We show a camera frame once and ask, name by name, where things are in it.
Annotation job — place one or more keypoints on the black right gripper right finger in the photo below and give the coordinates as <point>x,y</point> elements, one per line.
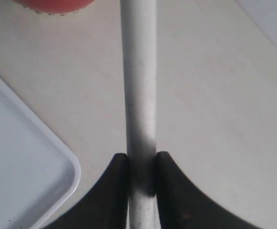
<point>182,205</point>

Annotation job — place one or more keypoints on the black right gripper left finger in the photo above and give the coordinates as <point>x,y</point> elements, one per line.
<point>105,205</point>

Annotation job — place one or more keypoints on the wooden drumstick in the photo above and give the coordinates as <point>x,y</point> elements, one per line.
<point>138,22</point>

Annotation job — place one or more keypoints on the small red drum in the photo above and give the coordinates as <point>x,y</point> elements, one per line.
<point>52,7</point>

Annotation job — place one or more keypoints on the white rectangular plastic tray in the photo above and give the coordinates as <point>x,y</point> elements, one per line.
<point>38,172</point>

